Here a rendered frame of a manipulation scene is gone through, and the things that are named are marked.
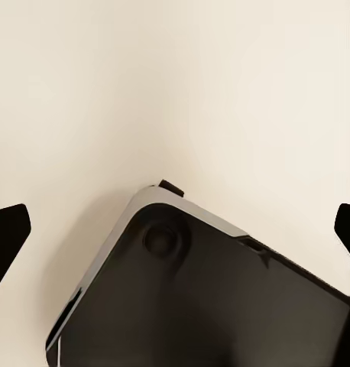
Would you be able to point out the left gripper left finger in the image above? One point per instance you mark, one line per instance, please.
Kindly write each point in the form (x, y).
(15, 227)

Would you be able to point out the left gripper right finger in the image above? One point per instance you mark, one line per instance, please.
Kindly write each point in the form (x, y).
(342, 224)

